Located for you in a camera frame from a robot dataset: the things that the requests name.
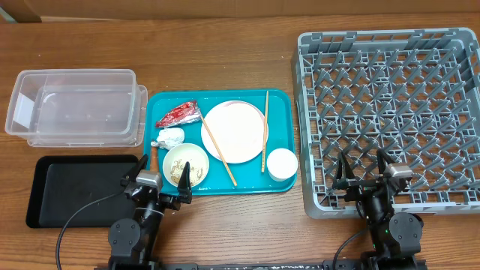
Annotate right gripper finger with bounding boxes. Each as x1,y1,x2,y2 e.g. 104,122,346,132
335,151,356,181
376,148,395,175

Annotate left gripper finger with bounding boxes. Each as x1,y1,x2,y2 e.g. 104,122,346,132
120,154,149,187
177,161,192,204

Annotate rice and food scraps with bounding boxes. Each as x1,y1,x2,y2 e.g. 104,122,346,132
169,159,205,187

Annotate white bowl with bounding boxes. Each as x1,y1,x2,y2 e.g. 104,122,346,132
163,143,209,188

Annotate white tissue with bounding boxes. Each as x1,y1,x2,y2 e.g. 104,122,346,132
151,127,185,150

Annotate red snack wrapper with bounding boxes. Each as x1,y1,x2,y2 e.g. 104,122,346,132
154,100,201,128

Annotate wooden chopstick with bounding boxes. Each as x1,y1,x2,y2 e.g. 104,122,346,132
200,113,238,187
261,91,269,173

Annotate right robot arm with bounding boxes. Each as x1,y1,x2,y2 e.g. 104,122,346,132
331,149,427,269

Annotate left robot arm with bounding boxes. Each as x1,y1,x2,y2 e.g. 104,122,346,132
108,154,192,269

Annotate grey dishwasher rack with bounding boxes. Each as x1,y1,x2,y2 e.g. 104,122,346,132
292,28,479,219

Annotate orange carrot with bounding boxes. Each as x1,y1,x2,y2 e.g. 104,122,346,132
150,145,159,173

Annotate white plastic cup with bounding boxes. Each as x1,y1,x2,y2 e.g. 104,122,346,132
266,148,298,182

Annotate teal plastic serving tray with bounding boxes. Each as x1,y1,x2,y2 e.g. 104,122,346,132
141,88,299,197

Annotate black plastic tray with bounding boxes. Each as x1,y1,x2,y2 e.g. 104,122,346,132
25,154,138,229

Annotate large pink plate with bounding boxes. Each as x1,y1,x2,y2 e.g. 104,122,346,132
204,100,265,164

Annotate clear plastic bin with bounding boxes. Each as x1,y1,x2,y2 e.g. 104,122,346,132
4,69,148,148

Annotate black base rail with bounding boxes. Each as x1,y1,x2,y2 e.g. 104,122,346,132
93,260,428,270

